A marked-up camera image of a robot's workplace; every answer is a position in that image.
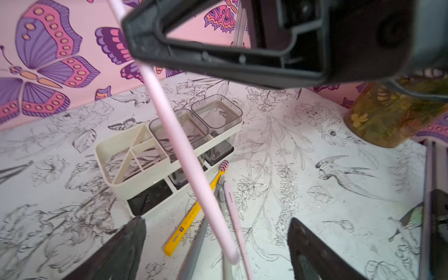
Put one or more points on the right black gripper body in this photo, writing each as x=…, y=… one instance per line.
x=366, y=40

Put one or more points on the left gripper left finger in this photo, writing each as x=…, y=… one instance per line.
x=119, y=258

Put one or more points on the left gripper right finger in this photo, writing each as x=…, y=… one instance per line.
x=312, y=259

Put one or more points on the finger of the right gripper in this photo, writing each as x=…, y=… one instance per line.
x=227, y=52

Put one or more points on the grey toothbrush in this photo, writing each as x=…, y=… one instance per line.
x=194, y=253

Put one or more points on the pink toothbrush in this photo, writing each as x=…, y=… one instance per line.
x=189, y=162
x=233, y=210

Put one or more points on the white toothbrush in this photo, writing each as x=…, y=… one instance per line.
x=227, y=267

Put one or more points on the cream toothbrush holder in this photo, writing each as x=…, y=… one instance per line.
x=139, y=164

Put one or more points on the yellow toothbrush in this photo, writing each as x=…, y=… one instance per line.
x=174, y=241

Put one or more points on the artificial plant bouquet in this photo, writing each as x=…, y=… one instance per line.
x=386, y=118

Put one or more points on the smoky clear cup right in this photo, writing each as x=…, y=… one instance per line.
x=220, y=115

